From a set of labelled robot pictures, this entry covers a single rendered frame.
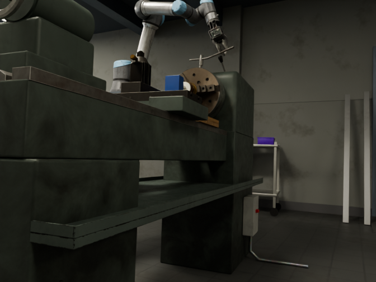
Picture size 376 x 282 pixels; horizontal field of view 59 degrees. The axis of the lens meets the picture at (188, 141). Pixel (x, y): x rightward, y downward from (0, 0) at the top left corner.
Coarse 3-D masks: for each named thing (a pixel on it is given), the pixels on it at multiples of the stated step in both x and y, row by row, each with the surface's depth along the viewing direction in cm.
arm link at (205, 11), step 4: (204, 0) 194; (208, 0) 194; (212, 0) 196; (200, 4) 198; (204, 4) 194; (208, 4) 193; (212, 4) 194; (200, 8) 196; (204, 8) 194; (208, 8) 193; (212, 8) 193; (200, 12) 196; (204, 12) 195; (208, 12) 193; (204, 16) 198
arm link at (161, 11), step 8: (144, 0) 209; (176, 0) 189; (136, 8) 213; (144, 8) 209; (152, 8) 204; (160, 8) 200; (168, 8) 195; (176, 8) 188; (184, 8) 189; (144, 16) 218; (184, 16) 194
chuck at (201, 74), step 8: (184, 72) 202; (192, 72) 200; (200, 72) 198; (208, 72) 196; (192, 80) 199; (200, 80) 197; (208, 80) 196; (216, 80) 194; (208, 96) 195; (216, 96) 193; (208, 104) 195; (216, 104) 193; (208, 112) 194; (216, 112) 201
